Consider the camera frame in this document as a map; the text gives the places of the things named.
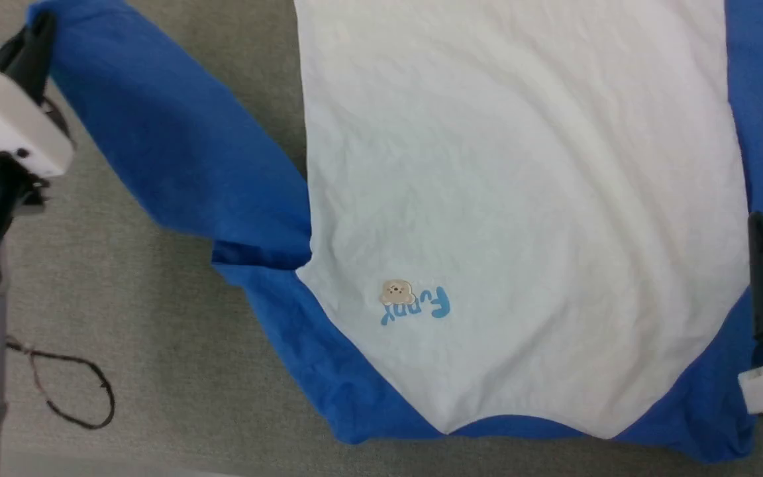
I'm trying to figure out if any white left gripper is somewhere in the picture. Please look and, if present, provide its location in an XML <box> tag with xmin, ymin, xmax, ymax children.
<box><xmin>0</xmin><ymin>12</ymin><xmax>77</xmax><ymax>180</ymax></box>

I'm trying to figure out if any white and blue sweatshirt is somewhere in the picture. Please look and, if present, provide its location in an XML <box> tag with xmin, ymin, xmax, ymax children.
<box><xmin>26</xmin><ymin>0</ymin><xmax>763</xmax><ymax>464</ymax></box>

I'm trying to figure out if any grey fabric sofa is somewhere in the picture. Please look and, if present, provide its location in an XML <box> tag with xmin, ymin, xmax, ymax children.
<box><xmin>0</xmin><ymin>0</ymin><xmax>763</xmax><ymax>477</ymax></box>

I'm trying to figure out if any thin black cable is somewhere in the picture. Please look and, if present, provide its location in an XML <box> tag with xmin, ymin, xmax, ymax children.
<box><xmin>5</xmin><ymin>335</ymin><xmax>117</xmax><ymax>430</ymax></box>

